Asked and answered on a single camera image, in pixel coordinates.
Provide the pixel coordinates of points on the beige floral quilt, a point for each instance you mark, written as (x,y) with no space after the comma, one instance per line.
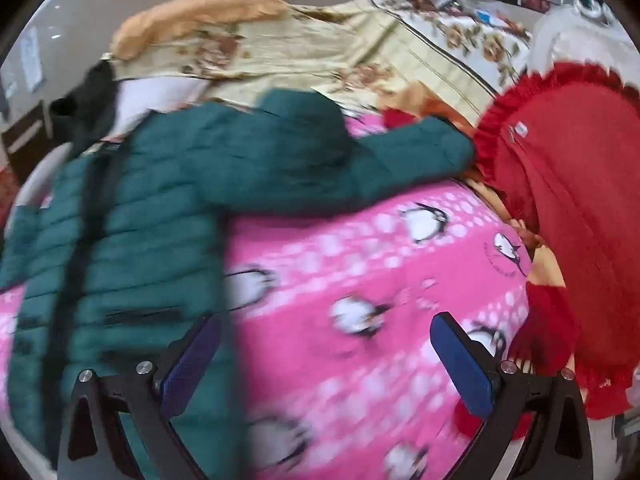
(300,45)

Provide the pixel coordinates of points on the orange ruffled pillow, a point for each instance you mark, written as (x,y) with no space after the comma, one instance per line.
(200,10)

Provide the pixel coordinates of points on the red ruffled cushion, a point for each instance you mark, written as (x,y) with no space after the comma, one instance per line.
(575,160)

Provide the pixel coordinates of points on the white garment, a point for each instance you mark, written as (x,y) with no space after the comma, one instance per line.
(165,95)

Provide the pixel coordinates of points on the black garment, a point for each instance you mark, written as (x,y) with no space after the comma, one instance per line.
(90,105)

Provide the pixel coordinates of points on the pink penguin blanket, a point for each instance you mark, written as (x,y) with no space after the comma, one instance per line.
(350,260)

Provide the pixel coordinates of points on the green puffer jacket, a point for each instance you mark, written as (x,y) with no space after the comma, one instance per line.
(150,210)

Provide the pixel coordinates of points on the dark wooden chair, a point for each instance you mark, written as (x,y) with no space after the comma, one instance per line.
(27,140)

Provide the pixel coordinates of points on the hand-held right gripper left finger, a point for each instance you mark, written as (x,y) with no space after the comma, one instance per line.
(192,365)

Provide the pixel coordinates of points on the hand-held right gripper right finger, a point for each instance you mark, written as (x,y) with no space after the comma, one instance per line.
(462,365)

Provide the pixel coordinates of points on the orange red floral blanket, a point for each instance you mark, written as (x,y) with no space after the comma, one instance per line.
(425,100)

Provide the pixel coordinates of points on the white lace cushion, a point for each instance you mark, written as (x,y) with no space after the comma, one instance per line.
(575,40)

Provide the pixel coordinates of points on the white wall poster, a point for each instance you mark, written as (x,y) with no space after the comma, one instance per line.
(32,57)

